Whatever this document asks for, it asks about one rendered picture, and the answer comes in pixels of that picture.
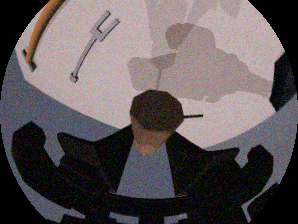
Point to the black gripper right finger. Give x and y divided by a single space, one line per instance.
188 162

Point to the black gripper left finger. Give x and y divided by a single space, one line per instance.
109 155

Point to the grey forked hook tool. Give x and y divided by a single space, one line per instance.
97 35

